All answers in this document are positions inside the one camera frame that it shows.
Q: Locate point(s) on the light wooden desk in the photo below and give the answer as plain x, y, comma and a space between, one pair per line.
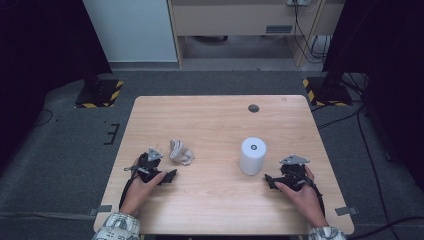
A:
233, 20

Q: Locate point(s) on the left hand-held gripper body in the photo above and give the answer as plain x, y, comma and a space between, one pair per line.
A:
148, 166

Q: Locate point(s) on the striped black stand base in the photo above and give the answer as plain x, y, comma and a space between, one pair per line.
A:
100, 95
328, 93

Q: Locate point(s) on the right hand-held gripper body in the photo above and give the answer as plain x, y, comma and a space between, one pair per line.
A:
293, 175

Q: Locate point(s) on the person's right hand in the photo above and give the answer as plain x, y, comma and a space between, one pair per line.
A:
303, 200

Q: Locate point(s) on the white power strip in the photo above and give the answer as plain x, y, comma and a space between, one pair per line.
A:
298, 2

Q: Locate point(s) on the grey round table grommet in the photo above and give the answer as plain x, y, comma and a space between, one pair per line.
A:
253, 108

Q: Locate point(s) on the white cloth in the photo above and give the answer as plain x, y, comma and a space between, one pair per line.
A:
180, 153

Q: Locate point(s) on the black curtain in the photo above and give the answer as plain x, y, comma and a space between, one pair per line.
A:
390, 66
40, 66

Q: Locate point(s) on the grey floor tape piece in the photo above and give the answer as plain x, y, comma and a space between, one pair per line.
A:
101, 209
346, 211

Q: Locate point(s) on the person's left hand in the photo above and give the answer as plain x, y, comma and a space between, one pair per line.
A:
140, 193

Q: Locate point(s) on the white cabinet panel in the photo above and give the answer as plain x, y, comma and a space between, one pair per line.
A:
133, 30

